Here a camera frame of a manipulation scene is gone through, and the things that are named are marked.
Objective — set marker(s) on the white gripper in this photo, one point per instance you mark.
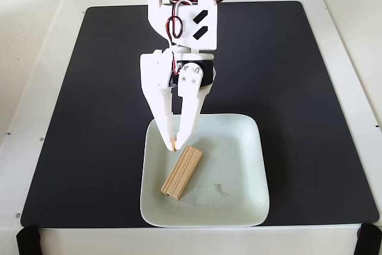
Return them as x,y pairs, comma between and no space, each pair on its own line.
155,73

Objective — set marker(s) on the black rubber mat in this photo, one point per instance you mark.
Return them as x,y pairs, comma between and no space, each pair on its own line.
89,102

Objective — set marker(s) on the white square plate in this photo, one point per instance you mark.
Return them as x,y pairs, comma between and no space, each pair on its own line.
232,171

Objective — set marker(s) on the grooved wooden block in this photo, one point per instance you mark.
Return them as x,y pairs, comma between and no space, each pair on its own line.
182,173

